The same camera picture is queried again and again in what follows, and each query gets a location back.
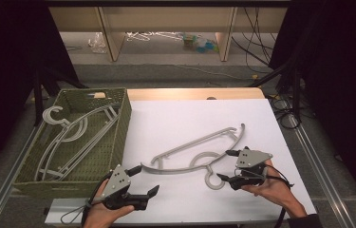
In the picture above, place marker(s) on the black curtain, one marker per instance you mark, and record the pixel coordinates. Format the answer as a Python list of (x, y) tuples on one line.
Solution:
[(8, 63), (340, 63)]

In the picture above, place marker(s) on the green woven basket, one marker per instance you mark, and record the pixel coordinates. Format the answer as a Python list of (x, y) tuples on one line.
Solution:
[(103, 148)]

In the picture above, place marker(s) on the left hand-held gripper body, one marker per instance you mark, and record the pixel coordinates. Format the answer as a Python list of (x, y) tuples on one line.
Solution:
[(118, 180)]

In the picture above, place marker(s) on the clear plastic bag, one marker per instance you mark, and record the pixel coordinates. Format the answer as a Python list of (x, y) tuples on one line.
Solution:
[(97, 42)]

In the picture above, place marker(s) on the person's left hand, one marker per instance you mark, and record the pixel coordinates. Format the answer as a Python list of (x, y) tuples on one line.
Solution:
[(99, 217)]

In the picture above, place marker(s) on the white table sheet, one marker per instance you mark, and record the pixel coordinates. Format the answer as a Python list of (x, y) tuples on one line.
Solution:
[(172, 117)]

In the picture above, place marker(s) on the colourful plastic toys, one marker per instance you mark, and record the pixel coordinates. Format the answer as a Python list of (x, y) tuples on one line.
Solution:
[(201, 44)]

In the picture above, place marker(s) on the black metal stand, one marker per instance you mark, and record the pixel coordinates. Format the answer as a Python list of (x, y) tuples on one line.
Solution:
[(38, 101), (296, 95)]

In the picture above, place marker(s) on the aluminium rail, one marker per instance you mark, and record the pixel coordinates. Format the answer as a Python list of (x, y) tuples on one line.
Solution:
[(321, 171), (4, 190)]

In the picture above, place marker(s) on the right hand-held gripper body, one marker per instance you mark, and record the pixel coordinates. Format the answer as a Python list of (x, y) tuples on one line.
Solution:
[(251, 158)]

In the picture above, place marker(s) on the person's right hand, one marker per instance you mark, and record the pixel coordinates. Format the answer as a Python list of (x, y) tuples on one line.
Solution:
[(277, 193)]

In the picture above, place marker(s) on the black metal bar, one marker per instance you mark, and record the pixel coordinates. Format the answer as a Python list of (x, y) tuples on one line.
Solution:
[(166, 3)]

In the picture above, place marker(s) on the beige wooden desk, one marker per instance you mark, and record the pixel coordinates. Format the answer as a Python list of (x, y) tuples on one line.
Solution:
[(166, 19)]

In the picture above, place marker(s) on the grey plastic clothes hanger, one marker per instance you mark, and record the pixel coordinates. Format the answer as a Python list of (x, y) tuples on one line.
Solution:
[(67, 127), (172, 171)]

